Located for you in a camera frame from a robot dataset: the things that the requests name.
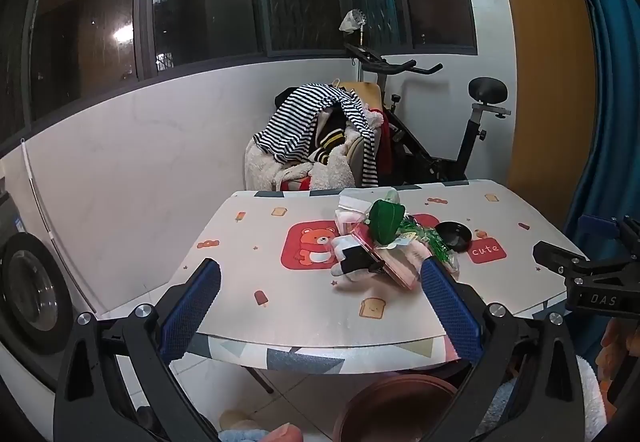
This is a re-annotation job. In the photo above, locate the wooden chair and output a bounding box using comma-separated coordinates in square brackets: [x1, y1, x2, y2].
[333, 79, 383, 112]

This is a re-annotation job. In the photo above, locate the person's right hand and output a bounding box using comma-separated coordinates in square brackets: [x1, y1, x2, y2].
[596, 318, 639, 412]

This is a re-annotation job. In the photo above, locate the green plush toy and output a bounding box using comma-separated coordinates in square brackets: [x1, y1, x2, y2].
[369, 199, 406, 245]

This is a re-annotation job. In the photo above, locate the black exercise bike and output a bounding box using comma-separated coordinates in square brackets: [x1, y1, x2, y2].
[345, 43, 511, 188]

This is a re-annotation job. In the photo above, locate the pink cartoon table mat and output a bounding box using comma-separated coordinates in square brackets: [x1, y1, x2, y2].
[172, 180, 572, 348]

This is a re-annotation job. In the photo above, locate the striped black white shirt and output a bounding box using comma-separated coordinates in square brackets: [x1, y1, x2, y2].
[254, 84, 378, 188]

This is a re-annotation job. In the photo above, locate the blue fleece sleeve left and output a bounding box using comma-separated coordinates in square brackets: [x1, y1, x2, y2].
[218, 429, 268, 442]

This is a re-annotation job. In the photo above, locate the brown round trash bin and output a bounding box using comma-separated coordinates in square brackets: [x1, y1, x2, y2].
[332, 374, 457, 442]

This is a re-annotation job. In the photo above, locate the blue curtain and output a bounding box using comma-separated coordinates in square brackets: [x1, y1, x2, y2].
[556, 0, 640, 363]

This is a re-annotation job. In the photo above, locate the person's left hand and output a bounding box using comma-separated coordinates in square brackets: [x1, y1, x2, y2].
[260, 422, 304, 442]

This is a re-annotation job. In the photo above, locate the black round dish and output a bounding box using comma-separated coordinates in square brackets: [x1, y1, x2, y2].
[435, 221, 472, 252]

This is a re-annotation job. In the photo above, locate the folding table with patterned cover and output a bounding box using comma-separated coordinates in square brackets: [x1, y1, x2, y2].
[172, 180, 572, 375]

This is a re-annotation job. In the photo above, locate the washing machine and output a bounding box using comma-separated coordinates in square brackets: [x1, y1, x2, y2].
[0, 191, 75, 391]

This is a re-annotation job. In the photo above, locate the white fluffy sock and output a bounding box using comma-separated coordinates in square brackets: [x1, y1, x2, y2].
[335, 191, 406, 235]

